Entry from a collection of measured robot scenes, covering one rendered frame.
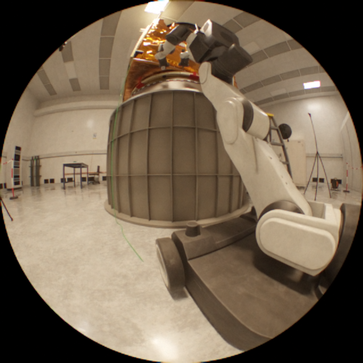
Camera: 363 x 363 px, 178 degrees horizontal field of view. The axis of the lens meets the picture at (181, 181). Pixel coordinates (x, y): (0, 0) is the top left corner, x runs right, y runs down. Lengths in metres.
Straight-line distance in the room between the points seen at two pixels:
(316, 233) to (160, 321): 0.43
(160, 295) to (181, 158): 0.84
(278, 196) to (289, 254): 0.14
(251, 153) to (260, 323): 0.37
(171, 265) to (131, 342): 0.29
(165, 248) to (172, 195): 0.60
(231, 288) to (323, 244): 0.20
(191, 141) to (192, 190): 0.38
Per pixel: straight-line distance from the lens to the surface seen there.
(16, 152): 7.37
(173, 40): 0.91
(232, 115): 0.35
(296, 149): 4.23
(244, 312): 0.27
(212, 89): 0.56
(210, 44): 0.76
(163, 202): 0.92
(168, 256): 0.34
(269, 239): 0.29
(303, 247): 0.27
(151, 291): 0.49
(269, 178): 0.31
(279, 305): 0.31
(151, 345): 0.42
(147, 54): 1.77
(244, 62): 0.60
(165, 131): 0.95
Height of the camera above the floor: 0.41
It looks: 4 degrees down
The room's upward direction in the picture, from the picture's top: straight up
